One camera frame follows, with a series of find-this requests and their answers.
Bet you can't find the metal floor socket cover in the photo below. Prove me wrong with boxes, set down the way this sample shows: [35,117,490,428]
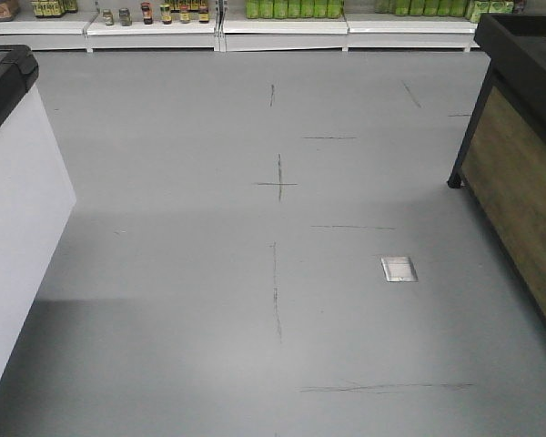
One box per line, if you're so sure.
[380,256,418,283]

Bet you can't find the row of green drink packs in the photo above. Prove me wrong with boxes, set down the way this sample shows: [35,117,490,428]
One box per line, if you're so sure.
[245,0,344,20]

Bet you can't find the small yellow label jar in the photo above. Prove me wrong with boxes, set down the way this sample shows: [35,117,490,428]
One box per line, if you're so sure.
[179,4,190,24]

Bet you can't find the yellow label sauce jar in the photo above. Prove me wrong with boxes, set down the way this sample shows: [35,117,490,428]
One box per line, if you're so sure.
[160,3,172,25]

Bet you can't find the red-lid sauce jar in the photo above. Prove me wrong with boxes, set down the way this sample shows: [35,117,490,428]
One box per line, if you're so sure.
[140,2,153,25]

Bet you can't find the black wooden fruit display stand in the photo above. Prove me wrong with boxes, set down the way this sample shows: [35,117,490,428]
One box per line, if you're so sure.
[447,14,546,327]

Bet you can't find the white chest freezer black lid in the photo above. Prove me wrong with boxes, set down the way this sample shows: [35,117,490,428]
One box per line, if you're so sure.
[0,45,76,380]

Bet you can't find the dark green pickle jar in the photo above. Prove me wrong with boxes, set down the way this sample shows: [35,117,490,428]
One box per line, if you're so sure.
[118,7,132,26]

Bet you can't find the white supermarket shelf unit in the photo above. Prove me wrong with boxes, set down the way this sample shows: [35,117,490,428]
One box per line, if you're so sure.
[0,1,477,53]

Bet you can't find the green-lid glass jar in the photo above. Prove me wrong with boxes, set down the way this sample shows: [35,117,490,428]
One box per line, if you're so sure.
[102,9,115,25]

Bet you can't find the right row green drink packs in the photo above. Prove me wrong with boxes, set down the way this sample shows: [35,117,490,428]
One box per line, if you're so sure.
[373,0,527,24]

